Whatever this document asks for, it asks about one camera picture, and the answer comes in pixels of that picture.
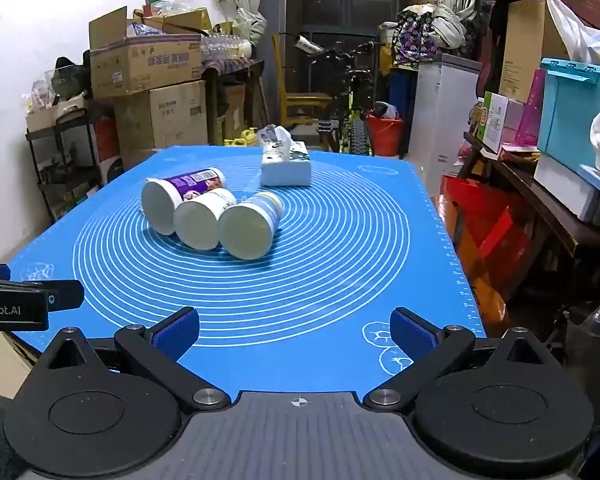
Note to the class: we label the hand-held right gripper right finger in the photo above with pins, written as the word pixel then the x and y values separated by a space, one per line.
pixel 413 334

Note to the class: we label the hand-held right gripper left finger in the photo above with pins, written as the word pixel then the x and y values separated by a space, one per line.
pixel 177 334

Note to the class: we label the plain white paper cup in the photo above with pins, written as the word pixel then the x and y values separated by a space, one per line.
pixel 200 220

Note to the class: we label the blue and white paper cup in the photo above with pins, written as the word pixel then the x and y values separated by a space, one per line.
pixel 247 230

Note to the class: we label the purple label paper cup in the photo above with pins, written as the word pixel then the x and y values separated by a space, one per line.
pixel 190 185

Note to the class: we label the blue silicone mat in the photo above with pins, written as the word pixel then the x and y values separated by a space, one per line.
pixel 330 260

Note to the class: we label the red bags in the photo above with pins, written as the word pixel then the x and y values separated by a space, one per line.
pixel 485 230

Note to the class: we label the black metal shelf rack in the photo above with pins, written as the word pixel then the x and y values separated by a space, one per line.
pixel 65 160

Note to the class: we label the dark wooden table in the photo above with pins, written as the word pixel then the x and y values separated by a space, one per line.
pixel 545 195

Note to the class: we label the white tissue pack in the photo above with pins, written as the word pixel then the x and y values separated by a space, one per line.
pixel 285 167

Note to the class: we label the red bucket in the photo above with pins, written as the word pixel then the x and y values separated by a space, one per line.
pixel 384 135

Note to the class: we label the large closed cardboard box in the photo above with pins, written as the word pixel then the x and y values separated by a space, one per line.
pixel 162 115

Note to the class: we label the yellow jug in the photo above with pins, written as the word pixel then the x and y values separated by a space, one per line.
pixel 242 139

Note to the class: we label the black bag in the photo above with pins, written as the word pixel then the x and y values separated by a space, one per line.
pixel 70 80

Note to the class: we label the white flat box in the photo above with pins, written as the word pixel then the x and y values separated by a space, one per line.
pixel 565 185

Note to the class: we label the white chest freezer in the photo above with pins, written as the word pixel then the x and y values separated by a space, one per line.
pixel 440 110

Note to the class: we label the white and green box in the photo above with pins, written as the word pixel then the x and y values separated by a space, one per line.
pixel 497 120

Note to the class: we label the open cardboard box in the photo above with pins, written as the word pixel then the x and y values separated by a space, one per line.
pixel 140 62

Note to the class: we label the black bicycle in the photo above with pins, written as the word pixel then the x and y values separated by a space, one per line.
pixel 352 90

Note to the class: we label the pink box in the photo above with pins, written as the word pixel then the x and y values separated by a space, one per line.
pixel 532 110

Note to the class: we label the wooden chair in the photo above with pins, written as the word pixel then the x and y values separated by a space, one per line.
pixel 300 100

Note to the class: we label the light blue storage bin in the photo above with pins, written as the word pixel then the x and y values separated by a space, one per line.
pixel 565 110

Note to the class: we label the dark side table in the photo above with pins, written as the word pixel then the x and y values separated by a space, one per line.
pixel 230 67

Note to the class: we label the pack of plastic bottles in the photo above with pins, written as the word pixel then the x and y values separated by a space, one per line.
pixel 225 46

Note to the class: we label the floral bag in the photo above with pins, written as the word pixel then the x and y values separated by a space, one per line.
pixel 412 35

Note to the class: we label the tall cardboard box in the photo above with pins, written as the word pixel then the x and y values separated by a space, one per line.
pixel 525 50

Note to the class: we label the white plastic bag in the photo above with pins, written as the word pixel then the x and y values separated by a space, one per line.
pixel 580 35

